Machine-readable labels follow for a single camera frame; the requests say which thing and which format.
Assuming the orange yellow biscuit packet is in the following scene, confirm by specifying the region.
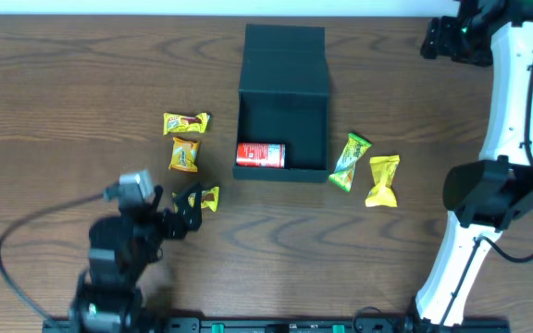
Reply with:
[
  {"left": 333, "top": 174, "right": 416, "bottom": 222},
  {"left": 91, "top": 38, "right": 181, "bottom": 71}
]
[{"left": 168, "top": 137, "right": 200, "bottom": 173}]

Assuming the yellow snack bag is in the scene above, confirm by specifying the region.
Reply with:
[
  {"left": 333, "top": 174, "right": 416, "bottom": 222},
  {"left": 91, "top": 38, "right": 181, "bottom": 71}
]
[{"left": 365, "top": 155, "right": 400, "bottom": 207}]

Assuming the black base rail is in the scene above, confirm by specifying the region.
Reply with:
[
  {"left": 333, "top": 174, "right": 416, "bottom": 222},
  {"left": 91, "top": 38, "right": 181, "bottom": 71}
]
[{"left": 41, "top": 315, "right": 512, "bottom": 333}]

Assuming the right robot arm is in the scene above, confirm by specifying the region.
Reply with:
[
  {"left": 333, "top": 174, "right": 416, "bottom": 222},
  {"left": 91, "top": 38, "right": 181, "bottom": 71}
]
[{"left": 394, "top": 0, "right": 533, "bottom": 332}]

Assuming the red Pringles can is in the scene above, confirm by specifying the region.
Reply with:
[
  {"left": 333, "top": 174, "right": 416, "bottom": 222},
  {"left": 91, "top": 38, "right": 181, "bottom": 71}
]
[{"left": 235, "top": 142, "right": 285, "bottom": 168}]

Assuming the yellow apollo wafer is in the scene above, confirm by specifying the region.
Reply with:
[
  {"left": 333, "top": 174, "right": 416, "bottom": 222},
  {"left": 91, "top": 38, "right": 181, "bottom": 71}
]
[
  {"left": 172, "top": 186, "right": 220, "bottom": 212},
  {"left": 163, "top": 113, "right": 211, "bottom": 135}
]

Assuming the left black cable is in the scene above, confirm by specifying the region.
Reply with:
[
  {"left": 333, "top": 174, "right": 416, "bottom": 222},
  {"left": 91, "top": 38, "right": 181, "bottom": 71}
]
[{"left": 0, "top": 191, "right": 110, "bottom": 329}]

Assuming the green yellow snack packet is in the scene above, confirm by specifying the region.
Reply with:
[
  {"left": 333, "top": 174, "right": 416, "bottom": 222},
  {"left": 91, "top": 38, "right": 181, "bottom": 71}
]
[{"left": 328, "top": 133, "right": 371, "bottom": 192}]

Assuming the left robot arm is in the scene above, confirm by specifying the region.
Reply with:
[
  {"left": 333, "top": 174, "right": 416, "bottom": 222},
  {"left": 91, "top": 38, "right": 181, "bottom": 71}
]
[{"left": 69, "top": 183, "right": 203, "bottom": 332}]

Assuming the black open gift box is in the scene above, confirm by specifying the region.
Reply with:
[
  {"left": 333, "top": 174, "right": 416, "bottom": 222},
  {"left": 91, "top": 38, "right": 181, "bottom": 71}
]
[{"left": 232, "top": 24, "right": 330, "bottom": 183}]

